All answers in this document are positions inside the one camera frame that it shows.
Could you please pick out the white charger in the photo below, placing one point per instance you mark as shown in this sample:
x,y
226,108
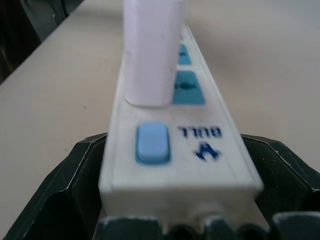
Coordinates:
x,y
152,55

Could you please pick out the white power strip blue sockets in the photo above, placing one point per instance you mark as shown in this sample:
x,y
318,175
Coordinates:
x,y
190,170

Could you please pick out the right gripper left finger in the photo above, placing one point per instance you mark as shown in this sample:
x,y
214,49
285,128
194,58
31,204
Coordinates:
x,y
62,195

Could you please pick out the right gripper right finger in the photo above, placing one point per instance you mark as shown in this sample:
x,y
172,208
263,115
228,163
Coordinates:
x,y
287,190

